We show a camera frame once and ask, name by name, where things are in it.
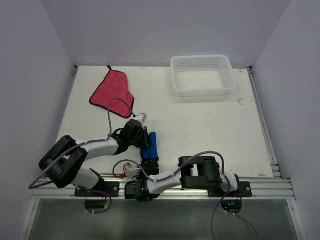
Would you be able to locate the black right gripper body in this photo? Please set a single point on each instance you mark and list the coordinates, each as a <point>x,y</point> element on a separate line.
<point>147,171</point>

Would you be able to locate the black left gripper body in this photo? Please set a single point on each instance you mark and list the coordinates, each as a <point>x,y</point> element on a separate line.
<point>138,140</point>

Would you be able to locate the blue microfiber towel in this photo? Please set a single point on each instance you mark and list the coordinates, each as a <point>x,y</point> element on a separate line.
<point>150,153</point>

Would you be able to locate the red microfiber towel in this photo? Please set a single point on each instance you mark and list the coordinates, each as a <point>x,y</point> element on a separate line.
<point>113,94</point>

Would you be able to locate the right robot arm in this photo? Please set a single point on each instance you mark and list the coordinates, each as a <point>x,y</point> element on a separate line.
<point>191,172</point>

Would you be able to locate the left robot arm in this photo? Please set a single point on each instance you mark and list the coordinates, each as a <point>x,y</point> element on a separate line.
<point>63,163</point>

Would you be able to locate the white perforated plastic basket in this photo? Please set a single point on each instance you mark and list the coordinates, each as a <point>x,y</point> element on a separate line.
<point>202,75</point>

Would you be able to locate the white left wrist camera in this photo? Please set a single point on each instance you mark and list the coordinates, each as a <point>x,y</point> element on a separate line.
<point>141,117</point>

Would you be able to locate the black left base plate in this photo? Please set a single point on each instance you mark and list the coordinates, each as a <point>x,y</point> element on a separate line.
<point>111,188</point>

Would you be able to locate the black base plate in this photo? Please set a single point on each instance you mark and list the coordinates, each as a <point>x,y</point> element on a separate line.
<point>243,190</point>
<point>111,188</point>

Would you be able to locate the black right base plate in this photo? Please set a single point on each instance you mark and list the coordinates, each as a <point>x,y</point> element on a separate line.
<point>243,190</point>

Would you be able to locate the aluminium mounting rail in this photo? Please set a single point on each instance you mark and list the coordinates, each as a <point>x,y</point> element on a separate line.
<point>260,188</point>

